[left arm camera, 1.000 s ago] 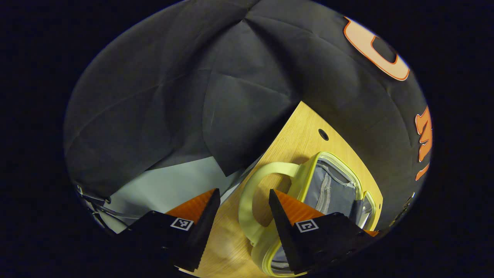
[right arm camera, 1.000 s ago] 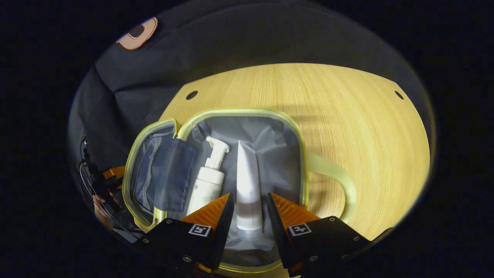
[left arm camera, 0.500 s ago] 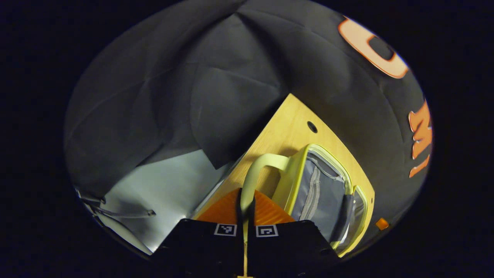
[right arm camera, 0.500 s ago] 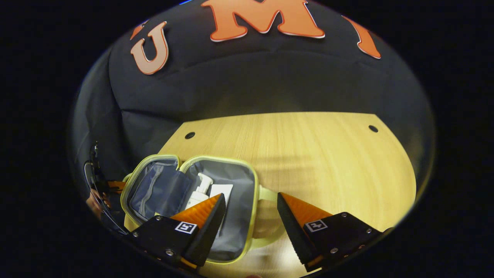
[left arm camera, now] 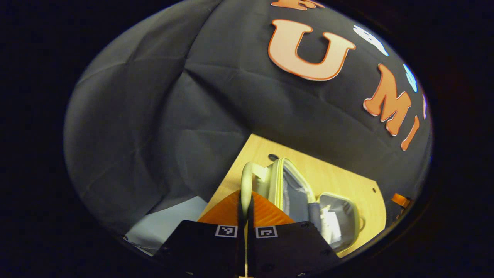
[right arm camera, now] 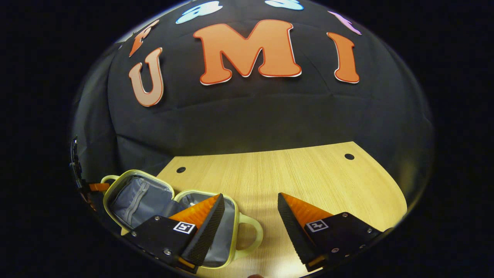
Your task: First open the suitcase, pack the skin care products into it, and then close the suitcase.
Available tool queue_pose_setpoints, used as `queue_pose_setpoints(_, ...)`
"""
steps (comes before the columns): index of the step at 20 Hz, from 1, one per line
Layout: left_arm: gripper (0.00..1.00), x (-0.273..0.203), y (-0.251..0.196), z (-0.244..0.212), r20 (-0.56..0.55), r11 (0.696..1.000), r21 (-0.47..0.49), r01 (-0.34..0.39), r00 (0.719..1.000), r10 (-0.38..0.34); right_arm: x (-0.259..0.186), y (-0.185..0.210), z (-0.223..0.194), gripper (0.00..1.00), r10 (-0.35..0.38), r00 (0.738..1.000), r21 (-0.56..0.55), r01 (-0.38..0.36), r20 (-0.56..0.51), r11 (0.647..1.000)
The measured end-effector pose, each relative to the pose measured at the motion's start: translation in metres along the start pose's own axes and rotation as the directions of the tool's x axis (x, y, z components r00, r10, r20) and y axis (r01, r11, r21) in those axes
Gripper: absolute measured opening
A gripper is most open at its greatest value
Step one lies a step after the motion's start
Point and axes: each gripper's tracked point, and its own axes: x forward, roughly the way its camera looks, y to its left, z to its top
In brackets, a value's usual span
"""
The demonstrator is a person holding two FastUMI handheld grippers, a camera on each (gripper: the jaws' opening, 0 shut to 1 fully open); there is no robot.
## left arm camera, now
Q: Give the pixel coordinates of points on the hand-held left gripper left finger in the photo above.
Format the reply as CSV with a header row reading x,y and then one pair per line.
x,y
208,251

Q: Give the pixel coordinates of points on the black backdrop cloth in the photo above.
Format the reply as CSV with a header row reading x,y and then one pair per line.
x,y
193,116

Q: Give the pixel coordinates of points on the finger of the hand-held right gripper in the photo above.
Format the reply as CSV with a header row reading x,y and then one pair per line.
x,y
400,200

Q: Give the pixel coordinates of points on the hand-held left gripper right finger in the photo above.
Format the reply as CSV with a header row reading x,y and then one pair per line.
x,y
285,251

